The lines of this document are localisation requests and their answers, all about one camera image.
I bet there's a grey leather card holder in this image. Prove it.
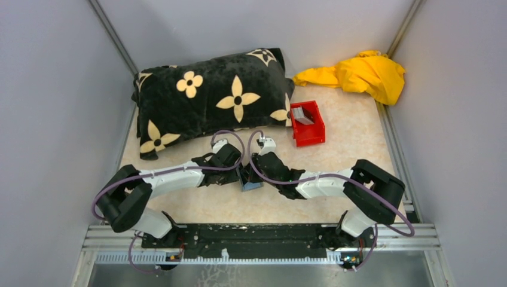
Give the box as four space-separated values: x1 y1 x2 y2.
236 164 264 191

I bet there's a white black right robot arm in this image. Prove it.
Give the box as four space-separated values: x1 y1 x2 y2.
249 152 407 247

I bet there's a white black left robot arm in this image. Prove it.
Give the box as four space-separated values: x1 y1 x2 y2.
92 140 242 248

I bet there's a stack of credit cards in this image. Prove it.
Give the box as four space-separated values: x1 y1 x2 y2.
291 106 315 126

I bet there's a red plastic bin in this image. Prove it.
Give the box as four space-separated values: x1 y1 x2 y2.
290 100 326 148

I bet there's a black floral pillow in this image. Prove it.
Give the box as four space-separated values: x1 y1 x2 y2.
132 48 295 160

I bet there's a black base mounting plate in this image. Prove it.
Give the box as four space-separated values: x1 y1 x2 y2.
141 224 374 259

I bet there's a yellow cloth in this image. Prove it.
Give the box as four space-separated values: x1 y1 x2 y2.
292 50 406 106

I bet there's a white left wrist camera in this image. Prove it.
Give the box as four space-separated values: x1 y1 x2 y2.
212 139 228 154

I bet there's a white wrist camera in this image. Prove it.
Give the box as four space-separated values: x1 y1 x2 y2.
212 139 228 154
256 136 276 155

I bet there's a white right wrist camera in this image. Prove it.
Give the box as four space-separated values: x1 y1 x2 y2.
256 136 276 155

